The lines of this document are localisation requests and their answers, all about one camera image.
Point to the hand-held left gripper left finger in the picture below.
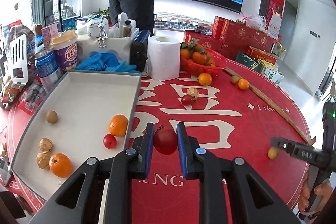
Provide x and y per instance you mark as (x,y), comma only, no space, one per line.
(147,150)

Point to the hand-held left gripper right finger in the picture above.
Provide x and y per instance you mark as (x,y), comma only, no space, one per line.
(183,150)

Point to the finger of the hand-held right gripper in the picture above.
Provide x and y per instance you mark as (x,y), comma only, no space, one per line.
(294,148)

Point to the red cherry tomato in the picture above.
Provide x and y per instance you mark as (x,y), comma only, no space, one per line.
(165,141)

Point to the small yellowish round fruit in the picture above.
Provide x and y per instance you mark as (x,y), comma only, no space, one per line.
(273,153)

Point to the orange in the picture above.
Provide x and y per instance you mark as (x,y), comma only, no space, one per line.
(243,84)
(118,125)
(204,79)
(60,165)

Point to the grey white tray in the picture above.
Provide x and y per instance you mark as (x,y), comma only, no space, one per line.
(86,103)

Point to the round tan fruit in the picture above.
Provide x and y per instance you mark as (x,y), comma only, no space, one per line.
(52,117)
(234,79)

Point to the person's right hand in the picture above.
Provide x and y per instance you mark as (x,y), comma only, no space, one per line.
(304,195)

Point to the small red tomato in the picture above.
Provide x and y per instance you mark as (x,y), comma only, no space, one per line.
(110,141)
(187,100)

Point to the brown wrinkled walnut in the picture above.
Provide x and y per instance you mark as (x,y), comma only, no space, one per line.
(193,91)
(46,145)
(42,160)

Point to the long wooden stick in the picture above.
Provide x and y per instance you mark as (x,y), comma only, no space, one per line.
(262,95)

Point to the white green carton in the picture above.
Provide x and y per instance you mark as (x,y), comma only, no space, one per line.
(274,75)

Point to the red plastic basket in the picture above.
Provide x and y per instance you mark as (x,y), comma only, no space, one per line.
(199,70)

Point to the yellow green carton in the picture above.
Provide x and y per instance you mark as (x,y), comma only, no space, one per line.
(267,65)

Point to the yellow cardboard box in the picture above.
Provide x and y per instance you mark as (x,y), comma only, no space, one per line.
(279,49)

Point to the white toilet paper roll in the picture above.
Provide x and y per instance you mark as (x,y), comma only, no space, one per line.
(162,61)

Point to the pile of leafy tangerines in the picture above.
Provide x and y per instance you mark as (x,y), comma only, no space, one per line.
(198,57)

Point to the blue cloth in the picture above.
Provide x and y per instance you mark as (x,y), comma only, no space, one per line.
(105,62)

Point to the black box device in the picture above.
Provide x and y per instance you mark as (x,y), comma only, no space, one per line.
(137,53)

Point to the white box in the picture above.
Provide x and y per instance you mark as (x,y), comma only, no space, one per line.
(115,47)

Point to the dark bottle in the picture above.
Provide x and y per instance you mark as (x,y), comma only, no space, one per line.
(126,29)

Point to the purple cup with yellow lid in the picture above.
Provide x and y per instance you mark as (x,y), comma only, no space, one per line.
(67,56)

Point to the silver rabbit figurine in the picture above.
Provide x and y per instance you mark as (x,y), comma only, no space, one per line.
(101,35)

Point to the clear plastic bag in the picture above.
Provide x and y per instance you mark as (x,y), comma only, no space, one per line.
(253,20)

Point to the narrow red gift box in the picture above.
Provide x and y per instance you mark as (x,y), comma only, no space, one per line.
(217,27)

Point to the blue drink can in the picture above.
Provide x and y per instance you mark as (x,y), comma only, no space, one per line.
(47,69)

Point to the checkered cloth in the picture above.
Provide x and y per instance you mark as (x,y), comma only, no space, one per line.
(178,22)

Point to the white bottle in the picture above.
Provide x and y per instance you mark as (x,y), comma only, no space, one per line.
(122,20)

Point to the white lidded jar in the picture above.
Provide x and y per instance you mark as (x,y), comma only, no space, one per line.
(92,29)

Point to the green potted plant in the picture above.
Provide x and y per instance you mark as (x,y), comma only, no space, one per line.
(103,12)

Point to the pile of snack packets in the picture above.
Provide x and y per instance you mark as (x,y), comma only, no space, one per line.
(8,92)

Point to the pink carton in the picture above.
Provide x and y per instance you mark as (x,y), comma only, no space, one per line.
(50,33)

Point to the white slotted spatula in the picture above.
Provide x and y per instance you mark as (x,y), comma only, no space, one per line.
(19,56)

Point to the dark wall switch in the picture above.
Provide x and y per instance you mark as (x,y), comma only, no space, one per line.
(315,34)

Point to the wall calendar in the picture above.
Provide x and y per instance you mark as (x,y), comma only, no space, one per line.
(274,26)

